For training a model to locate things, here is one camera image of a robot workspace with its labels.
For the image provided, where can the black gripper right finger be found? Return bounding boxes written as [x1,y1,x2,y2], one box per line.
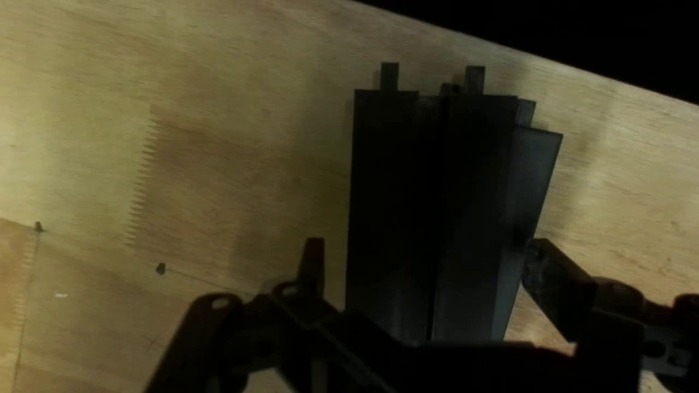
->
[522,236,699,393]

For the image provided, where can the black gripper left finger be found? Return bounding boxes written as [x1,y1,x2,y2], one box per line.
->
[143,236,410,393]

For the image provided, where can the black grooved track piece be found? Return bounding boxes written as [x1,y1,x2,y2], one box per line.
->
[499,99,565,341]
[345,60,538,344]

